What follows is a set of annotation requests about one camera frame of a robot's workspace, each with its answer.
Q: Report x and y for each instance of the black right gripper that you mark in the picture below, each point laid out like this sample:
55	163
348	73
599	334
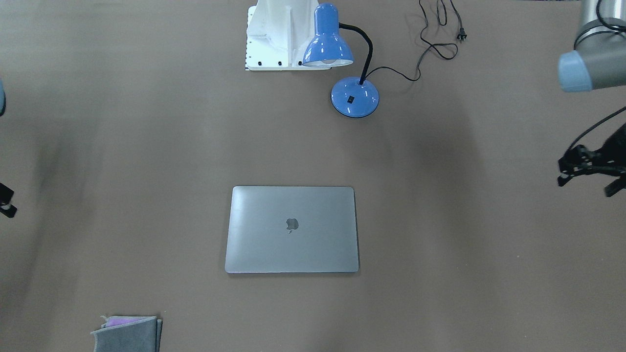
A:
6	200

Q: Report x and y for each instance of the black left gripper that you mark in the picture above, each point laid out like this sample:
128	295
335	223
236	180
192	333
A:
617	145

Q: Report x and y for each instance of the grey laptop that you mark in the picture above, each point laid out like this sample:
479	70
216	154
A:
292	229

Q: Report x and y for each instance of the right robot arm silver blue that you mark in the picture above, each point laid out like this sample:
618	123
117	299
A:
2	101

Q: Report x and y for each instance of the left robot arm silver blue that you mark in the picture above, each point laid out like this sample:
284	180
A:
597	61

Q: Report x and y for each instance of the folded grey cloth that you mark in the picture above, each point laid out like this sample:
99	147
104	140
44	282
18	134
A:
128	334

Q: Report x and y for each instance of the blue desk lamp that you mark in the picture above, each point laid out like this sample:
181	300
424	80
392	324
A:
355	96

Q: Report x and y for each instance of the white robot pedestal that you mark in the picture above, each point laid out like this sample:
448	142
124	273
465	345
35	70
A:
278	33

